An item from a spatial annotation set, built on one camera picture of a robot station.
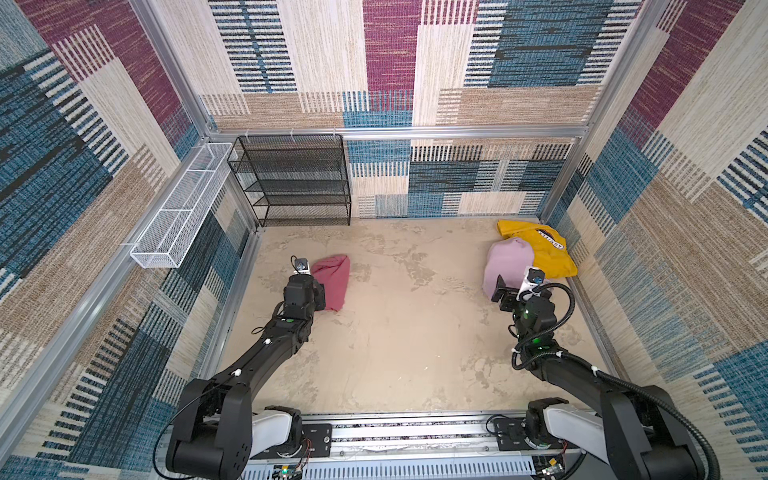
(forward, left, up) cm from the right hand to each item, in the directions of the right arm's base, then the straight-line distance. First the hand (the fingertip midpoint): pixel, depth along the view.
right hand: (515, 281), depth 86 cm
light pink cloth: (+14, -4, -8) cm, 16 cm away
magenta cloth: (+11, +54, -8) cm, 56 cm away
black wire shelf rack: (+42, +68, +6) cm, 81 cm away
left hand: (+3, +60, 0) cm, 60 cm away
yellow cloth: (+20, -20, -8) cm, 29 cm away
